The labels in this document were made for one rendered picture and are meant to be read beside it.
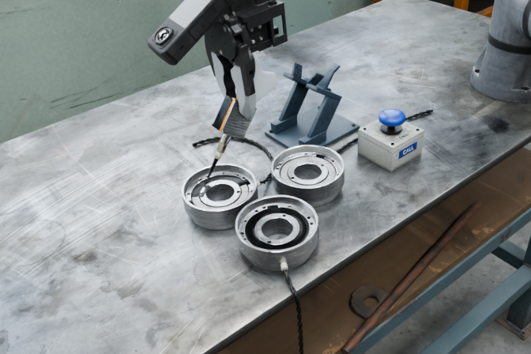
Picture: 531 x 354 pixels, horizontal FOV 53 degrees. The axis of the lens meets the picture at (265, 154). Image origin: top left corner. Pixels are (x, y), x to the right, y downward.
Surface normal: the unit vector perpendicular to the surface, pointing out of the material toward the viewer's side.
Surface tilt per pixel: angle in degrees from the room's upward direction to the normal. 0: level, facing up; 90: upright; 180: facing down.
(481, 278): 0
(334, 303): 0
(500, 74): 73
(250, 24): 90
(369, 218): 0
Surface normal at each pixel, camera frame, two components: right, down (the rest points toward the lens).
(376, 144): -0.80, 0.40
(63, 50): 0.60, 0.43
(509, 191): -0.07, -0.81
